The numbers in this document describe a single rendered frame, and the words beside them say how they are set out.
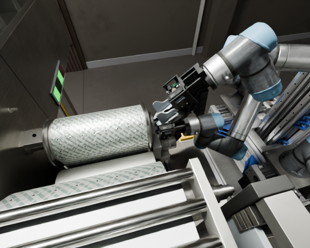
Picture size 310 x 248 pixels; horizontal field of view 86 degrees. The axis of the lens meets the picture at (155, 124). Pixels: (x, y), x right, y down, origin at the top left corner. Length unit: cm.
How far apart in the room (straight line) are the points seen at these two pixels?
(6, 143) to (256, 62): 60
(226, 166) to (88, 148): 142
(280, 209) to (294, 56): 48
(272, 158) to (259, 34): 79
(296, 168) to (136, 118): 87
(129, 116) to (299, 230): 37
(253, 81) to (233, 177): 128
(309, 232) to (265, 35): 36
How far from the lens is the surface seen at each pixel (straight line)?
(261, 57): 47
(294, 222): 25
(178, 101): 44
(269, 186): 25
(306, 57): 65
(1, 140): 50
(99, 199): 20
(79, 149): 47
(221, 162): 171
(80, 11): 295
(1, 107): 52
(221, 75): 44
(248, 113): 76
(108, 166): 47
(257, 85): 50
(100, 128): 45
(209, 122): 68
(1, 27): 65
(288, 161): 110
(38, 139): 52
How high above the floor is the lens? 164
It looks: 51 degrees down
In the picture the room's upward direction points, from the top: straight up
